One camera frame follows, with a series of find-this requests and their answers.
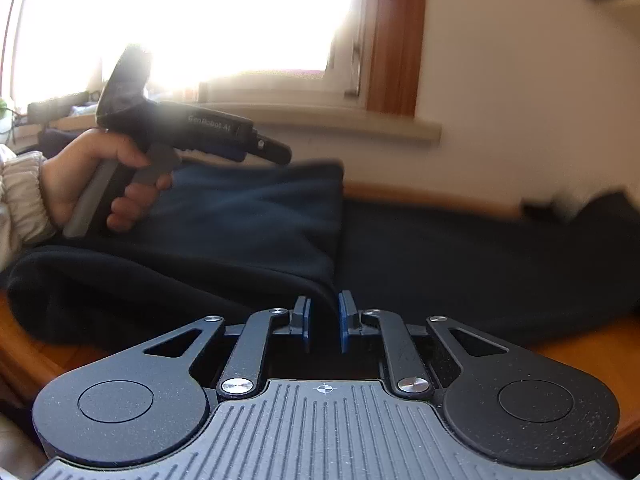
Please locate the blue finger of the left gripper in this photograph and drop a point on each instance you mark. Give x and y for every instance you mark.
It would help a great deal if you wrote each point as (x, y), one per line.
(268, 149)
(220, 152)

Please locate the clear blind pull handle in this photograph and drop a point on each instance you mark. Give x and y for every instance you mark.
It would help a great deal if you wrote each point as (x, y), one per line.
(353, 91)

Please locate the brown wooden window frame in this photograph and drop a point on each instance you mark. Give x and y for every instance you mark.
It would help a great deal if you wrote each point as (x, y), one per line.
(394, 34)

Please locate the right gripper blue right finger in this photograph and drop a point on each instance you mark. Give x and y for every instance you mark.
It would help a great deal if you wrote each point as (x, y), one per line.
(385, 336)

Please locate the black folded garment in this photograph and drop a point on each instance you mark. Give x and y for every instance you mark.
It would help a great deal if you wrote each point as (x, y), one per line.
(556, 210)

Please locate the black box device on sill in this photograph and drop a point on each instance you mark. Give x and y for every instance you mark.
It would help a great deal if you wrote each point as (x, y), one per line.
(57, 108)

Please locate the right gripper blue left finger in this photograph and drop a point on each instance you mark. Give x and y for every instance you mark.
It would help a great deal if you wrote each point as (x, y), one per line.
(268, 337)

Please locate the person's left hand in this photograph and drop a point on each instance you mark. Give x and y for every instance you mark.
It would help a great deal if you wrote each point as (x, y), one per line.
(64, 177)

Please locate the person's left forearm grey sleeve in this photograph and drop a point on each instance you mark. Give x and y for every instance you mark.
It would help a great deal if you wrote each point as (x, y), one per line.
(24, 218)

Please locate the black Nike sweatpants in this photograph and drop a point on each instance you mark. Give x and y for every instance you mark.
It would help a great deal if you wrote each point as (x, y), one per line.
(234, 241)

